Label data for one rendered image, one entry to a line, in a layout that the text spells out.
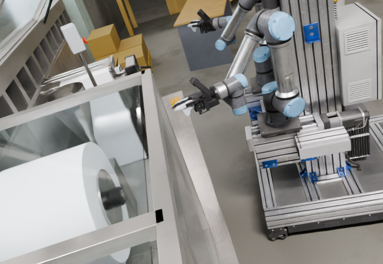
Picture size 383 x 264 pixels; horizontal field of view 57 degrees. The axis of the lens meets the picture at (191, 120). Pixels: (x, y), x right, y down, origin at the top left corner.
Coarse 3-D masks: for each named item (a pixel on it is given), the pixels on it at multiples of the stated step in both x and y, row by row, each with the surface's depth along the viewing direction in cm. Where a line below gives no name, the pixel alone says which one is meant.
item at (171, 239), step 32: (160, 96) 105; (160, 128) 73; (160, 160) 63; (160, 192) 56; (192, 192) 124; (128, 224) 52; (160, 224) 50; (32, 256) 52; (64, 256) 50; (160, 256) 45; (192, 256) 55
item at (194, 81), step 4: (192, 80) 156; (196, 80) 156; (192, 84) 158; (196, 84) 156; (200, 84) 157; (200, 88) 157; (204, 88) 158; (204, 92) 158; (208, 92) 159; (212, 92) 160
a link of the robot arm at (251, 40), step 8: (256, 16) 164; (248, 24) 169; (248, 32) 168; (256, 32) 167; (248, 40) 170; (256, 40) 170; (240, 48) 172; (248, 48) 170; (240, 56) 172; (248, 56) 172; (232, 64) 175; (240, 64) 172; (232, 72) 174; (240, 72) 173
